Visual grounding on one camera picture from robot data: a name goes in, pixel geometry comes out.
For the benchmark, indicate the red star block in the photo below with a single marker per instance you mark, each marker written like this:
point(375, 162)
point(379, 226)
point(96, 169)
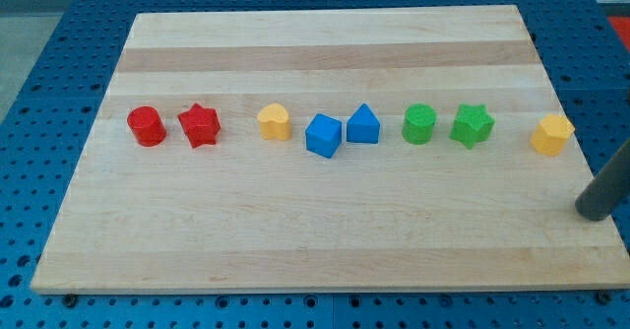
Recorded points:
point(201, 125)

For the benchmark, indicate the green star block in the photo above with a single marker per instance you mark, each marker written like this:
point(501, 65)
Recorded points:
point(472, 125)

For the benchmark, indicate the yellow hexagon block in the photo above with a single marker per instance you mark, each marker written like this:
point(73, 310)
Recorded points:
point(551, 134)

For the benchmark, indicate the blue cube block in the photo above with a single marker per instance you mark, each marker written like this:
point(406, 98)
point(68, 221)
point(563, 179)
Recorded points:
point(323, 135)

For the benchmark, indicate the yellow heart block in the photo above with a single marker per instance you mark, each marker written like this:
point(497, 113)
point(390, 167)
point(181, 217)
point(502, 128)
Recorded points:
point(274, 122)

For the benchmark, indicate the blue triangle block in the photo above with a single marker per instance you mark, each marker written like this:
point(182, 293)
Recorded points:
point(363, 126)

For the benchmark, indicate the wooden board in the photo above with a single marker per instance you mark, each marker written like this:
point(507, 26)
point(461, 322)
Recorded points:
point(249, 215)

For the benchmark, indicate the green cylinder block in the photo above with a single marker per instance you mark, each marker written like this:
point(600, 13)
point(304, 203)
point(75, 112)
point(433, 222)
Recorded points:
point(419, 122)

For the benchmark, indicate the red cylinder block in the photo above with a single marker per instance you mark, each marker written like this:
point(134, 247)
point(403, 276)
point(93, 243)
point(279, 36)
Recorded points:
point(146, 126)

